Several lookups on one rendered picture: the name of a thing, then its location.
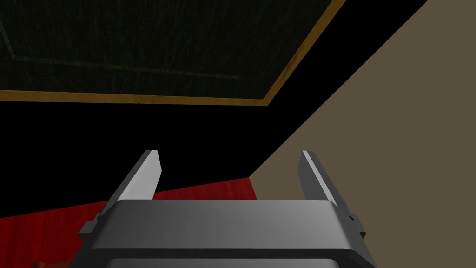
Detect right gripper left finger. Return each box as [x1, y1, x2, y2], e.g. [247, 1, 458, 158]
[99, 149, 163, 216]

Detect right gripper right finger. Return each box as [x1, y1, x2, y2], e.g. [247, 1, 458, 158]
[298, 150, 350, 217]

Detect dark panelled door leaf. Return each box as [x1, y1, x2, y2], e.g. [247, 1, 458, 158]
[0, 0, 333, 101]

